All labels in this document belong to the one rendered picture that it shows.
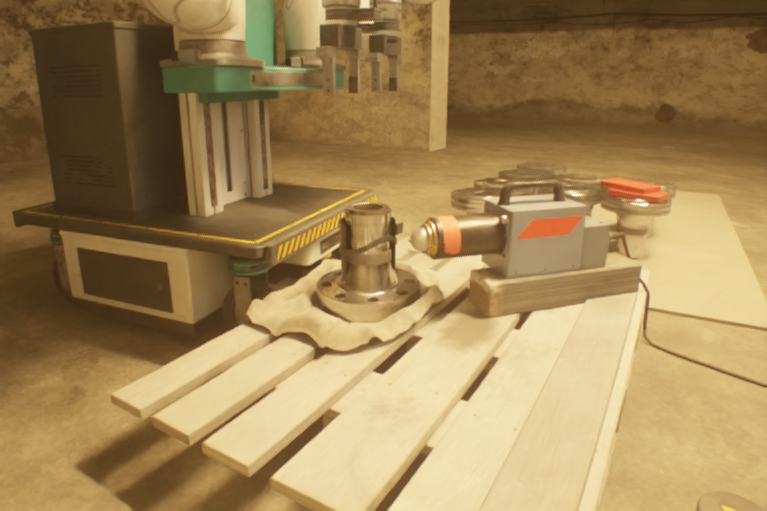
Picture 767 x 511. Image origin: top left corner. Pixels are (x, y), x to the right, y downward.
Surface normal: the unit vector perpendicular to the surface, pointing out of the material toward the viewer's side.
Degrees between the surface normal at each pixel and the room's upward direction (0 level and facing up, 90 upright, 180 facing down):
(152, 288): 90
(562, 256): 90
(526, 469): 0
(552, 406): 0
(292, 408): 0
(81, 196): 90
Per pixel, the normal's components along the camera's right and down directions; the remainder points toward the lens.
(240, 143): 0.93, 0.10
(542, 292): 0.29, 0.25
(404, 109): -0.51, 0.23
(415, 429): 0.00, -0.96
